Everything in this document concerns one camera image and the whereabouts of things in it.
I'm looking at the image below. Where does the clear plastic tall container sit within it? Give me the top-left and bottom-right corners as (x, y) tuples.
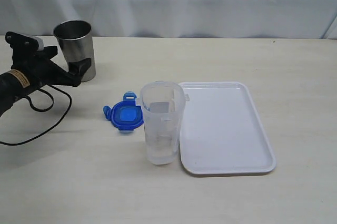
(135, 81), (186, 166)

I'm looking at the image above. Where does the stainless steel cup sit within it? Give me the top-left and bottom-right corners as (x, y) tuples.
(53, 20), (96, 82)

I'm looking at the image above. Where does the blue plastic lid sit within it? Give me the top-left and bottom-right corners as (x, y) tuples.
(103, 91), (144, 133)

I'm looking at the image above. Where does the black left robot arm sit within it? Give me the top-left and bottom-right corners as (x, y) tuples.
(1, 31), (92, 114)

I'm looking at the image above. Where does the white plastic tray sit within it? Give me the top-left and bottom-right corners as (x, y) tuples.
(180, 82), (276, 177)

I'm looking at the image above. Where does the black cable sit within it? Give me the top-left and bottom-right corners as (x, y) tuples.
(0, 84), (72, 146)

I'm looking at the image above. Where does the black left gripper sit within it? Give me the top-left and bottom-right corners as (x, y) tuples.
(5, 32), (92, 87)

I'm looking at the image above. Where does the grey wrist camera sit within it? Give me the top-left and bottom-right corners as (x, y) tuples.
(34, 36), (44, 51)

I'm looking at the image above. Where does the white fabric backdrop curtain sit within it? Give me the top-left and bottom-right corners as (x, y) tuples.
(1, 0), (336, 39)

